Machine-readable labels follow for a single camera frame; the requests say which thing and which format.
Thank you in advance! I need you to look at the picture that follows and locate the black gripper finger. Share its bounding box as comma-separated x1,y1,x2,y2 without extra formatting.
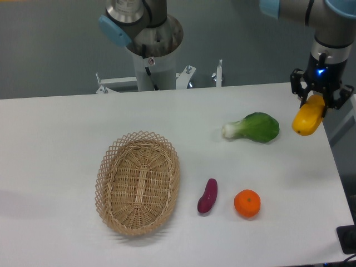
290,68,315,108
322,85,354,117

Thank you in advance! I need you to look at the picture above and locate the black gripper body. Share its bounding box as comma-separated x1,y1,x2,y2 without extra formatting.
303,55,347,90

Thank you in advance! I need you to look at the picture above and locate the yellow mango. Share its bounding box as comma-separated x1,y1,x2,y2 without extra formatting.
291,95,325,136

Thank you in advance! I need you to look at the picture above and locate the grey robot arm with blue caps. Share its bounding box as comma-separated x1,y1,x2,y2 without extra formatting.
98,1,355,109

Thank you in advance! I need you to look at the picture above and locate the green bok choy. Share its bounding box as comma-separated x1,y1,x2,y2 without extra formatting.
221,112,280,144

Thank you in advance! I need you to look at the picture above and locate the orange tangerine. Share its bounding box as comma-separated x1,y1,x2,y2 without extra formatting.
234,189,261,218

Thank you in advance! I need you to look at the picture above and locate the black device at table edge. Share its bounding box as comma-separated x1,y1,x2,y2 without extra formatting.
336,225,355,255

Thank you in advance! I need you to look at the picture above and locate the purple sweet potato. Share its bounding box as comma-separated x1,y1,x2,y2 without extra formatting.
197,179,218,214

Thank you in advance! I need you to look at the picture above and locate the oval wicker basket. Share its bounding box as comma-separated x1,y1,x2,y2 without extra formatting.
95,131,180,236

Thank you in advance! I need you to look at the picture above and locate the white metal base frame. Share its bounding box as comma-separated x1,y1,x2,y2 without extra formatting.
96,59,224,94

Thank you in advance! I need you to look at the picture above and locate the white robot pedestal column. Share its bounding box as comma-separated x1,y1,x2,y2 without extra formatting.
125,13,184,92

